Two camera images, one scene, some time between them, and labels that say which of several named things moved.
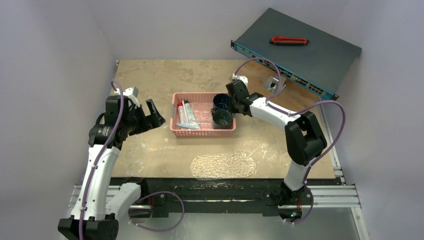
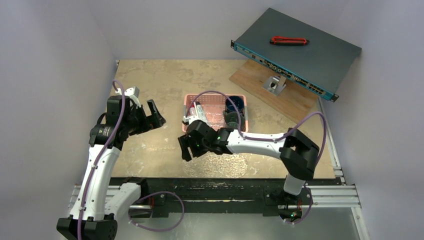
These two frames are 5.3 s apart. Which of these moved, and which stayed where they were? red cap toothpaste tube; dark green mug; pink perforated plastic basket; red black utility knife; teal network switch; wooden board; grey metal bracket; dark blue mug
Moved: dark blue mug; dark green mug; pink perforated plastic basket; red cap toothpaste tube
Stayed: grey metal bracket; red black utility knife; teal network switch; wooden board
